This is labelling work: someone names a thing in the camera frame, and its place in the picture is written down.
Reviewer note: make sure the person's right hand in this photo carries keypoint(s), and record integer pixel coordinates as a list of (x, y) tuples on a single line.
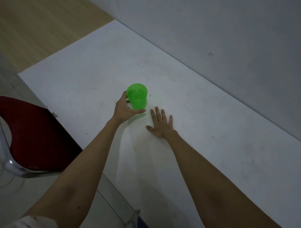
[(162, 126)]

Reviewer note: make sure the person's left hand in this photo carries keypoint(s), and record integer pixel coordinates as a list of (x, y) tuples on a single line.
[(122, 111)]

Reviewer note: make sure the green plastic cup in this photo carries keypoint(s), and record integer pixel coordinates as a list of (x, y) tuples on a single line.
[(137, 96)]

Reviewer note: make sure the person's left forearm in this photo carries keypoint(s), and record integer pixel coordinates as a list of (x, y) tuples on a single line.
[(80, 173)]

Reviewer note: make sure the person's right forearm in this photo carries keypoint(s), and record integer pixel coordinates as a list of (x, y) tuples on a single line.
[(211, 188)]

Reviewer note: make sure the person's dark trouser leg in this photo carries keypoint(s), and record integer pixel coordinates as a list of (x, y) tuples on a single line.
[(142, 223)]

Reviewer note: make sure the person's white shirt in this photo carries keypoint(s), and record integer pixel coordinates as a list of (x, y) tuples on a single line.
[(33, 222)]

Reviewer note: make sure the white table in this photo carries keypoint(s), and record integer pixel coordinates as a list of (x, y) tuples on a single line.
[(211, 141)]

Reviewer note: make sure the plain wooden table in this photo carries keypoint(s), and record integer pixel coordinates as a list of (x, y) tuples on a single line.
[(47, 28)]

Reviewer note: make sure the red chair chrome frame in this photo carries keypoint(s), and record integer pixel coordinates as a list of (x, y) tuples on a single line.
[(35, 136)]

